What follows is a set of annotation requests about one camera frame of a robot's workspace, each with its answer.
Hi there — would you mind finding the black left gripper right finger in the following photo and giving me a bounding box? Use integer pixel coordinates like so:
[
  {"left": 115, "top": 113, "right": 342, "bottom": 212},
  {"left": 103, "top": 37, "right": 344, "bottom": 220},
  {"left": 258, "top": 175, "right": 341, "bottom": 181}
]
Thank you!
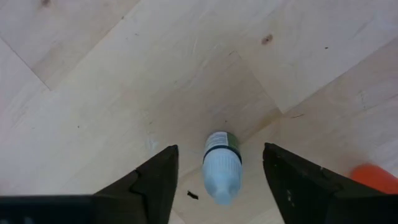
[{"left": 262, "top": 142, "right": 398, "bottom": 224}]

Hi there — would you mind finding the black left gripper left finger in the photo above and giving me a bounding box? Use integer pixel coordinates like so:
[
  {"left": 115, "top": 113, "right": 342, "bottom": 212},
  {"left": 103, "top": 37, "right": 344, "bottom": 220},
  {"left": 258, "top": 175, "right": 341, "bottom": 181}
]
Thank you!
[{"left": 92, "top": 144, "right": 180, "bottom": 224}]

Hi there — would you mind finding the small orange dye bottle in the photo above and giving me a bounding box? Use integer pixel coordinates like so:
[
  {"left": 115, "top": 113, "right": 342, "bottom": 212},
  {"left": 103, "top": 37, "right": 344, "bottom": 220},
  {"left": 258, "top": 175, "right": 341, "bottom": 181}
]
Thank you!
[{"left": 348, "top": 163, "right": 398, "bottom": 195}]

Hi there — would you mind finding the small green dye bottle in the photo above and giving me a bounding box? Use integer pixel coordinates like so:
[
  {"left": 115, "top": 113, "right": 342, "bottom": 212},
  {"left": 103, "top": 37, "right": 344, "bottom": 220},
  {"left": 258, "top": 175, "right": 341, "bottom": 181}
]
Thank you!
[{"left": 201, "top": 130, "right": 243, "bottom": 206}]

